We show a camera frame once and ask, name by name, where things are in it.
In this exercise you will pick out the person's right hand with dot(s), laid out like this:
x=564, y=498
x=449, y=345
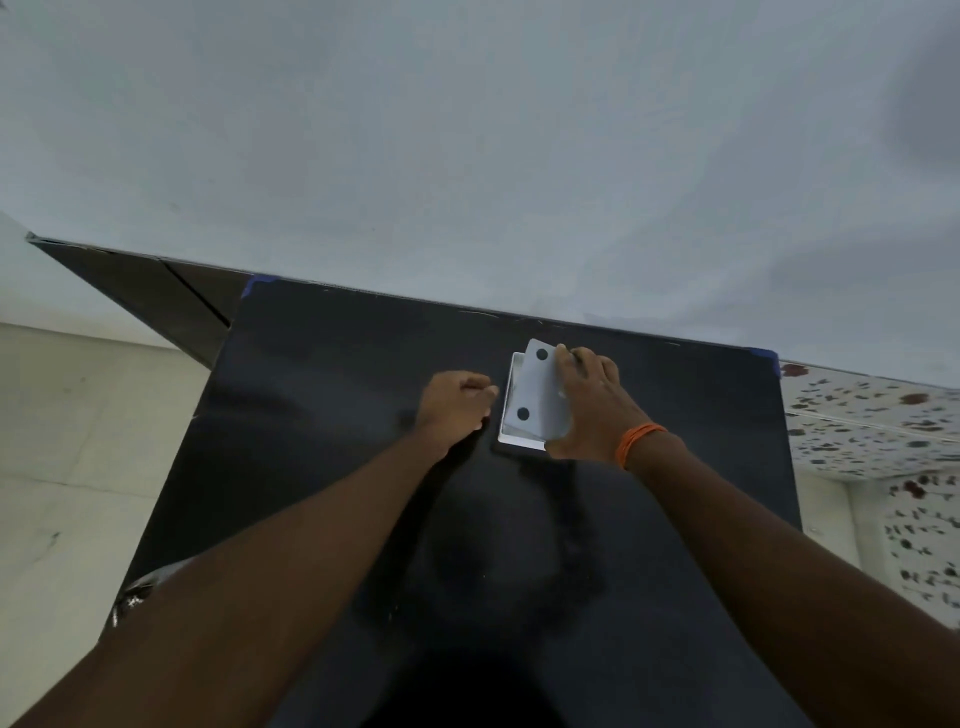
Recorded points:
x=600, y=412

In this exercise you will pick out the person's left hand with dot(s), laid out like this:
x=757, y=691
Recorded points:
x=454, y=409

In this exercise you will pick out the white square base plate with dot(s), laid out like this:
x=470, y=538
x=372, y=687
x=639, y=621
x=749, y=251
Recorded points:
x=540, y=390

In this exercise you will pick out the white tissue box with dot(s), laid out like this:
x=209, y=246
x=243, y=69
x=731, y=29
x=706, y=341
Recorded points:
x=517, y=441

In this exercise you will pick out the clear plastic tissue packet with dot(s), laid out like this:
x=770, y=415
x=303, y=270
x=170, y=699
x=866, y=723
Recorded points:
x=142, y=589

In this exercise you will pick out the person's left forearm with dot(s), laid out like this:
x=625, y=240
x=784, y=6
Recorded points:
x=225, y=592

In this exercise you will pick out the orange thread wristband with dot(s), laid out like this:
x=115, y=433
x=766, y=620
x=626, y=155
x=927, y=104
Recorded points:
x=637, y=442

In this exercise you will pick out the blue tape piece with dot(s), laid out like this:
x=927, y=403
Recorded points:
x=259, y=283
x=766, y=358

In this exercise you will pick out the floral patterned tiled ledge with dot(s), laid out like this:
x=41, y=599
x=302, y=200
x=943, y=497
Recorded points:
x=885, y=435

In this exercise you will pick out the black table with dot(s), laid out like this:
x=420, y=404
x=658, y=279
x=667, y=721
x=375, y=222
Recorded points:
x=165, y=292

